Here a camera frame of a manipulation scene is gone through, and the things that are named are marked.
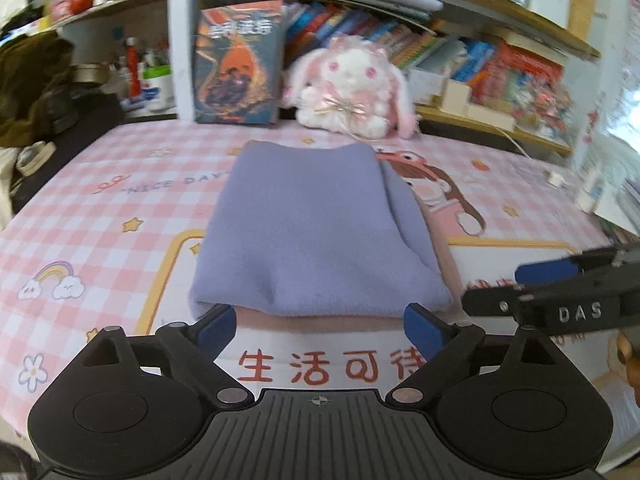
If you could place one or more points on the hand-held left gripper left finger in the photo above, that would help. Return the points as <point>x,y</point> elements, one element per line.
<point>217,327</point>

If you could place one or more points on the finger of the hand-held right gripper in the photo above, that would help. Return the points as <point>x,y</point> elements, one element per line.
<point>490,302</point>
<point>545,270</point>

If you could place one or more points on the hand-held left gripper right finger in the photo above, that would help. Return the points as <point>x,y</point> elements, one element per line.
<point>422,327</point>

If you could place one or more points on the purple and pink sweater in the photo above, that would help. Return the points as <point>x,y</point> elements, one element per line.
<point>310,220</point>

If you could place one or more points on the small white plug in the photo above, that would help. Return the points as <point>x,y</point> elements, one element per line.
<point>557,177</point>

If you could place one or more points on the pink checked desk mat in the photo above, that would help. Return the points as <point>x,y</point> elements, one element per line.
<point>100,220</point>

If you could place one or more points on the flat white box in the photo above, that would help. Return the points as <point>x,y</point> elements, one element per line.
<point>490,117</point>

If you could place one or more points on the beaded flower bouquet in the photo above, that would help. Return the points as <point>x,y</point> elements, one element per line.
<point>542,107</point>

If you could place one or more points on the white pen box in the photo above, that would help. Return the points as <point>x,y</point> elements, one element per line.
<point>456,97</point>

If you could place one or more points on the clear labelled box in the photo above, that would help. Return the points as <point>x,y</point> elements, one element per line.
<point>425,87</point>

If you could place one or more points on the row of colourful books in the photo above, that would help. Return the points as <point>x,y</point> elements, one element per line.
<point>450,55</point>

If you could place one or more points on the white bottle with blue label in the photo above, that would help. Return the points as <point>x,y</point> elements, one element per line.
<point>157,90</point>

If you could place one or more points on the white and pink plush bunny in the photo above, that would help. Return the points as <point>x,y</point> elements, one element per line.
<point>350,85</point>

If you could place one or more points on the dragon cover book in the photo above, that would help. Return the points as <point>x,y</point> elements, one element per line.
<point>235,60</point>

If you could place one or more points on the red bottle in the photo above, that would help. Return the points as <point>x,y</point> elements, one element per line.
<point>133,67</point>

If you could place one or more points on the round metal tin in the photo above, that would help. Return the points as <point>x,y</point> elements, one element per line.
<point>91,72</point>

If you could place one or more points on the white and wood bookshelf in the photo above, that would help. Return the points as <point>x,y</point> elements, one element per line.
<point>180,35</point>

